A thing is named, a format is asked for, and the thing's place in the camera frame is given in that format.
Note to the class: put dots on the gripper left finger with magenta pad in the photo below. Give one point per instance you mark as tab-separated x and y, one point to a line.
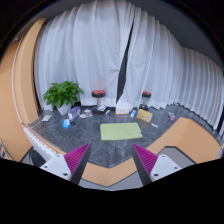
69	166

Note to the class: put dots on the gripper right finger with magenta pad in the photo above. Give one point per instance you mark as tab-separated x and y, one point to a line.
152	167

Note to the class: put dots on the light green folded towel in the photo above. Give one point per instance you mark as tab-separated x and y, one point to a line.
120	131

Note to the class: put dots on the small blue box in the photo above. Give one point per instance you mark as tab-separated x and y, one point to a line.
66	123

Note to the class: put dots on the yellow cardboard box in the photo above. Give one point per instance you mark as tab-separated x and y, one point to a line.
144	115

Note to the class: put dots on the grey flat pad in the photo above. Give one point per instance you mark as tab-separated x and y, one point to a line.
46	118

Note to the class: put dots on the purple white box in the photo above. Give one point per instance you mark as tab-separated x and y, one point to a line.
74	113

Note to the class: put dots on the small purple object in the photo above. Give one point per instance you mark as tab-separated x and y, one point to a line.
171	116

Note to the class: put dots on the small blue white packet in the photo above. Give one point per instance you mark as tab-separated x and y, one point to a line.
133	113

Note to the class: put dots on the white cardboard box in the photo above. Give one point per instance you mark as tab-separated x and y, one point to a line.
122	110

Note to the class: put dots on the green potted plant white pot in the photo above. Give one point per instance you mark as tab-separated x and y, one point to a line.
62	96

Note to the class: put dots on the right red-topped bar stool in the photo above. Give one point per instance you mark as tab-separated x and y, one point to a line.
145	95

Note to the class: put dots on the red-topped bar stool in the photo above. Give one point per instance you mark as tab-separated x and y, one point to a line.
98	94
145	95

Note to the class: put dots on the left red-topped bar stool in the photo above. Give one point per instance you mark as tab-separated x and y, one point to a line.
98	94

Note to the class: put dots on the right white curtain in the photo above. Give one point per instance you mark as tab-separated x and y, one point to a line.
171	73

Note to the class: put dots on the white curtain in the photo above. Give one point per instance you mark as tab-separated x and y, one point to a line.
171	73
85	45

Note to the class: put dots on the left white curtain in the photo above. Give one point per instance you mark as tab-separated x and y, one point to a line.
85	45

